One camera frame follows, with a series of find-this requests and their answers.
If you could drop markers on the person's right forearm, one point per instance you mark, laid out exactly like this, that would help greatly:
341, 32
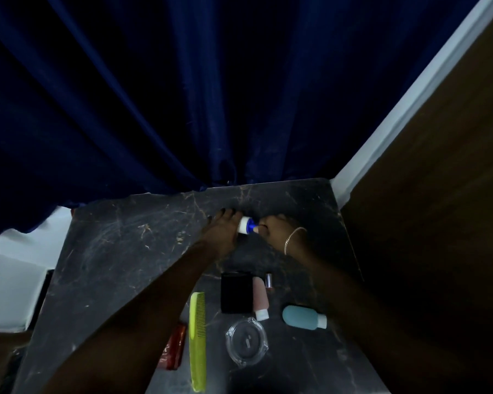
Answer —
369, 320

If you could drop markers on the brown wooden panel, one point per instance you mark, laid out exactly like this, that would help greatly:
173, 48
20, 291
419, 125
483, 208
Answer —
439, 180

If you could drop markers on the person's left fingers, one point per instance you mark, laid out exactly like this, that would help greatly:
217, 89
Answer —
229, 214

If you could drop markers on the light blue squeeze bottle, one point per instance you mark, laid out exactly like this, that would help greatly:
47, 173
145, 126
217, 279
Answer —
303, 317

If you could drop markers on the person's right hand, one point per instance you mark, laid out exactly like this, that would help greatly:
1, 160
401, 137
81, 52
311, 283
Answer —
276, 233

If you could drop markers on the small pink vial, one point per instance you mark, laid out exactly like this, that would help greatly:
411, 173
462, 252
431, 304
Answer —
269, 282

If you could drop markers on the dark blue curtain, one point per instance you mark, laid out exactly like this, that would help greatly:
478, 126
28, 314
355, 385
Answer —
180, 90

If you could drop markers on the red packet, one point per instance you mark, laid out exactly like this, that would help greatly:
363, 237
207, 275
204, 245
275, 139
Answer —
174, 347

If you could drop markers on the yellow-green comb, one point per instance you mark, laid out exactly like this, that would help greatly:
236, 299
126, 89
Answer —
197, 340

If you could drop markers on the black square box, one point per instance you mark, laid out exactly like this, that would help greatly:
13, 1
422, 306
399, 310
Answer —
236, 292

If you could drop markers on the white bottle with blue cap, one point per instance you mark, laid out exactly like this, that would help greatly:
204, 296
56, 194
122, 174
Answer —
246, 225

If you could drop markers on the pink squeeze bottle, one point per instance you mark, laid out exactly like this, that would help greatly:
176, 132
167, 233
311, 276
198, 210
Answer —
260, 298

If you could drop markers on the person's left forearm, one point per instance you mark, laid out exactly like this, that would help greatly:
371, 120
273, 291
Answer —
135, 320

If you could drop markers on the person's left hand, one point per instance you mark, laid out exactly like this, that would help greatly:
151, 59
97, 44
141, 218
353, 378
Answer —
221, 233

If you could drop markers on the clear glass ashtray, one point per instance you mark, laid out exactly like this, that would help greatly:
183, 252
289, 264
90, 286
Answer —
246, 342

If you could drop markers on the person's right fingers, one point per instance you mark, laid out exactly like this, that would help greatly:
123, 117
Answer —
263, 227

